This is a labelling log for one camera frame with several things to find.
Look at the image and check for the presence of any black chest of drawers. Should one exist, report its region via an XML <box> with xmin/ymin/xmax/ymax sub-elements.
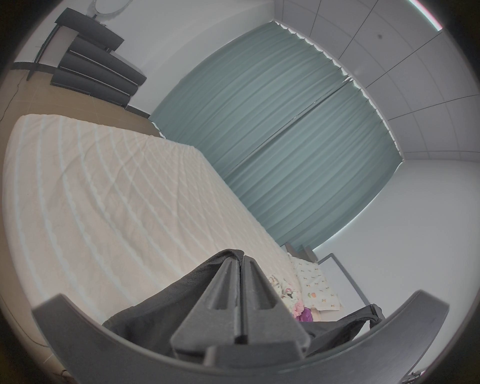
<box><xmin>50</xmin><ymin>7</ymin><xmax>148</xmax><ymax>108</ymax></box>

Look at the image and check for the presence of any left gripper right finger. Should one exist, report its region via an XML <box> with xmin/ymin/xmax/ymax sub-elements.
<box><xmin>242</xmin><ymin>255</ymin><xmax>311</xmax><ymax>356</ymax></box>

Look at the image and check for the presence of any black T-shirt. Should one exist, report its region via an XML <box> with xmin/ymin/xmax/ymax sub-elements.
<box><xmin>102</xmin><ymin>248</ymin><xmax>386</xmax><ymax>361</ymax></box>

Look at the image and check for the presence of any bed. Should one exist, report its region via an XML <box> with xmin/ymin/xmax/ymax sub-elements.
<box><xmin>2</xmin><ymin>113</ymin><xmax>372</xmax><ymax>362</ymax></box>

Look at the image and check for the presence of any white printed pillow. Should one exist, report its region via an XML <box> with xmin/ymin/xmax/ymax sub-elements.
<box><xmin>288</xmin><ymin>257</ymin><xmax>344</xmax><ymax>313</ymax></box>

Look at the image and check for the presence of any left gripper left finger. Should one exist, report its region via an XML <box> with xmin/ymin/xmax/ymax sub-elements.
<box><xmin>170</xmin><ymin>255</ymin><xmax>241</xmax><ymax>361</ymax></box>

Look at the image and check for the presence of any white printed garment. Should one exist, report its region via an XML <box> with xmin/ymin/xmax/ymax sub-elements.
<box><xmin>267</xmin><ymin>275</ymin><xmax>298</xmax><ymax>301</ymax></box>

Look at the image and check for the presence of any grey bedside table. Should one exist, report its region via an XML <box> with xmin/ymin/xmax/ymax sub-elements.
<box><xmin>284</xmin><ymin>243</ymin><xmax>319</xmax><ymax>263</ymax></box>

